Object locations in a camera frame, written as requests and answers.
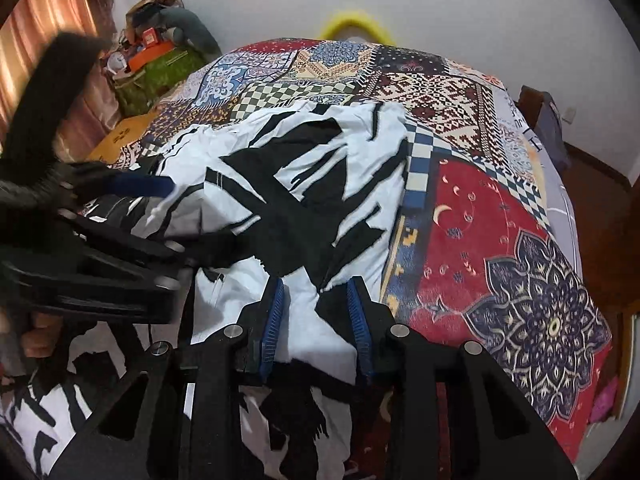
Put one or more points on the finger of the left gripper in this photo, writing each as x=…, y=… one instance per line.
x=92, y=180
x=124, y=246

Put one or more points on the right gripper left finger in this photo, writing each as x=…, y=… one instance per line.
x=177, y=415

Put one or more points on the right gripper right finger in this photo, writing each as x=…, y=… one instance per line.
x=455, y=414

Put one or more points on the black and white patterned shirt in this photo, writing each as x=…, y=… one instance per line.
x=307, y=193

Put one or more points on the person's left hand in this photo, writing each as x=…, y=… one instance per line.
x=40, y=341

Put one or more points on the green patterned storage bag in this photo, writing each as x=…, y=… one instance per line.
x=137, y=92

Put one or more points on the orange box on pile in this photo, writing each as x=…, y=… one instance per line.
x=149, y=54

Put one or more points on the brown bag on pile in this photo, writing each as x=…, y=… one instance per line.
x=138, y=11

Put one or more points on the grey green plush toy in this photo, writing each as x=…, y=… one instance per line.
x=184, y=28

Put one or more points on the patchwork patterned bed quilt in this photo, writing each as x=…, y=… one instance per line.
x=475, y=254

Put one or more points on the yellow curved foam tube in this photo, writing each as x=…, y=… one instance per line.
x=360, y=24

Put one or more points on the grey blue bag on floor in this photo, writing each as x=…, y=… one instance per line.
x=543, y=117

